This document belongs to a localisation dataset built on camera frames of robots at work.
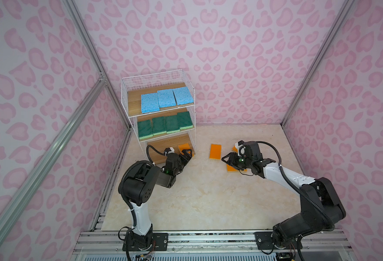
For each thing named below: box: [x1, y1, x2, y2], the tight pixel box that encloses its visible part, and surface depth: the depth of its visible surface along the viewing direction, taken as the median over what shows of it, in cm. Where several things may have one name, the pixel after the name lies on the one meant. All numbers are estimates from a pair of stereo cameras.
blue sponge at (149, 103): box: [140, 92, 160, 114], surface depth 73 cm
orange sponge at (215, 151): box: [208, 143, 222, 160], surface depth 108 cm
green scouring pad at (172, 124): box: [164, 115, 181, 134], surface depth 87 cm
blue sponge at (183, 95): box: [172, 86, 194, 106], surface depth 76 cm
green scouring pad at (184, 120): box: [177, 110, 194, 130], surface depth 88 cm
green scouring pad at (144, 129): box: [137, 119, 154, 140], surface depth 85 cm
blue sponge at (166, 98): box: [156, 89, 177, 109], surface depth 75 cm
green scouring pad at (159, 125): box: [151, 116, 168, 136], surface depth 86 cm
